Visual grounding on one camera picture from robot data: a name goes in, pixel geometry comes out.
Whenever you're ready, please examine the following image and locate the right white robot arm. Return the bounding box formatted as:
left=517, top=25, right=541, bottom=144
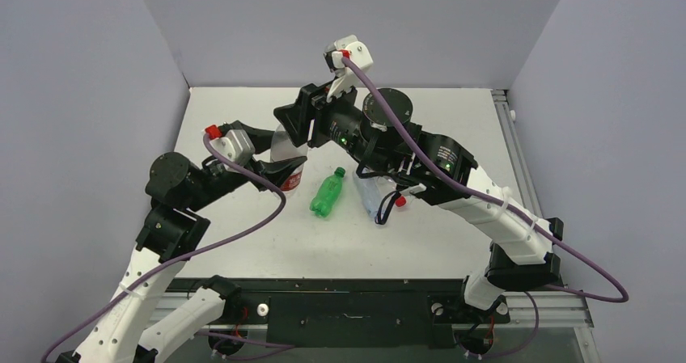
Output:
left=273, top=84, right=561, bottom=320

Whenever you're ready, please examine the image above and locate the purple cable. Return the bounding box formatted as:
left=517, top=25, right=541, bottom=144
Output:
left=340, top=55, right=629, bottom=304
left=40, top=133, right=286, bottom=363

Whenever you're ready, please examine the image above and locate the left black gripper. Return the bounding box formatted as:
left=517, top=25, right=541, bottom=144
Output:
left=185, top=124, right=306, bottom=212

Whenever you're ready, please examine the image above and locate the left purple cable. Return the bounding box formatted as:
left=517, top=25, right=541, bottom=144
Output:
left=40, top=133, right=286, bottom=363

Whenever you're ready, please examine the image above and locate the green plastic bottle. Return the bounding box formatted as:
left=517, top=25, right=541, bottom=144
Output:
left=309, top=167, right=345, bottom=218

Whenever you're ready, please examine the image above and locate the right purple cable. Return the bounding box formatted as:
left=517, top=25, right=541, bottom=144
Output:
left=340, top=55, right=629, bottom=304

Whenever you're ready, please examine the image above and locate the clear bottle red blue label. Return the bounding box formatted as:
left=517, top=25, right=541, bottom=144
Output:
left=376, top=177, right=407, bottom=208

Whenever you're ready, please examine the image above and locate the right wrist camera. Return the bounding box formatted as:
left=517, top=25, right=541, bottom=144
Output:
left=324, top=35, right=374, bottom=103

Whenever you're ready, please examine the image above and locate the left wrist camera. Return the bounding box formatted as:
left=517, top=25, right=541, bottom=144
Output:
left=205, top=124, right=256, bottom=167

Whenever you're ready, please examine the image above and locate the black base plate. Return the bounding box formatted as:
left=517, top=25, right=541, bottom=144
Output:
left=166, top=277, right=564, bottom=351

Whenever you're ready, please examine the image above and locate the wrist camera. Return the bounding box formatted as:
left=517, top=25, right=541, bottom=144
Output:
left=324, top=35, right=374, bottom=103
left=205, top=124, right=256, bottom=167

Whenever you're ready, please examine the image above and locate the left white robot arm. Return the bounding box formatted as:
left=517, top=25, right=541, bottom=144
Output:
left=57, top=121, right=307, bottom=362

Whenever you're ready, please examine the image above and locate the clear bottle blue cap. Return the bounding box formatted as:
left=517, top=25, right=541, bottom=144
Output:
left=353, top=175, right=384, bottom=225

